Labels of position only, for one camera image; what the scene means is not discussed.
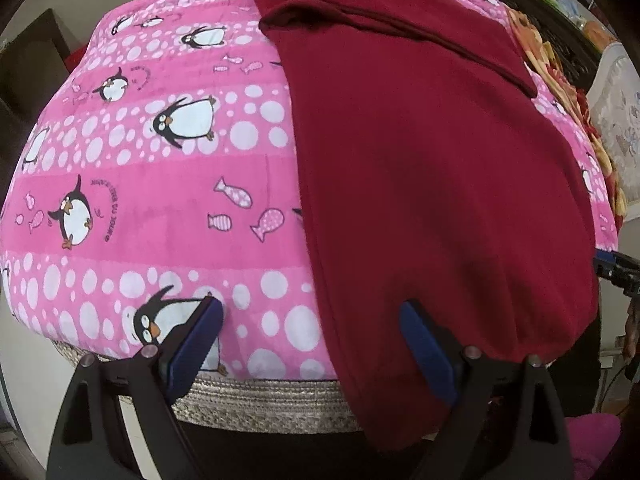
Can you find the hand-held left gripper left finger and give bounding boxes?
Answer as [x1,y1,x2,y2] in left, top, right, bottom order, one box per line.
[46,296,224,480]

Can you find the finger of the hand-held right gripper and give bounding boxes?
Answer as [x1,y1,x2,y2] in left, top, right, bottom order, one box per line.
[592,247,640,298]

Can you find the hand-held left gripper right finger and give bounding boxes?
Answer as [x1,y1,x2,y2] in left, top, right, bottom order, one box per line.
[398,300,576,480]

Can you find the dark red garment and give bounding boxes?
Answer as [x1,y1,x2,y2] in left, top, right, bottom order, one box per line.
[247,0,601,453]

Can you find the woven straw mat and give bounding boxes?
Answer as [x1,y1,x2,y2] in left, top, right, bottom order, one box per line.
[50,337,366,433]

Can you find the person's black pants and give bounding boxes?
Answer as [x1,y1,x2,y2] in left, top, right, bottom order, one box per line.
[177,305,603,480]

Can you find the white patterned pillow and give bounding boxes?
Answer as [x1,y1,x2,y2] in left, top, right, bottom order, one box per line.
[587,42,640,196]

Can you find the pink cloth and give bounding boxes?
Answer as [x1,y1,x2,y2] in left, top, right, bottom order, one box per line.
[565,412,623,480]

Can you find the pink penguin print blanket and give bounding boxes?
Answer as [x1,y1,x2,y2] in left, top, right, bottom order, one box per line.
[0,0,623,381]

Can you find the orange floral blanket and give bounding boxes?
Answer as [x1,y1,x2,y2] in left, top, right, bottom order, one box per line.
[505,5,628,231]

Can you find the dark carved wooden furniture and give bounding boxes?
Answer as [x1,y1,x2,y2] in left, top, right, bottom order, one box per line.
[480,0,616,86]

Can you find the pile of assorted packets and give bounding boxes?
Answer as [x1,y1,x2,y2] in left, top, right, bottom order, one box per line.
[520,0,618,53]

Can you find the dark wooden cabinet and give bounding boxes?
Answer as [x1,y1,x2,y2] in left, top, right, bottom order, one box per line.
[0,7,71,136]

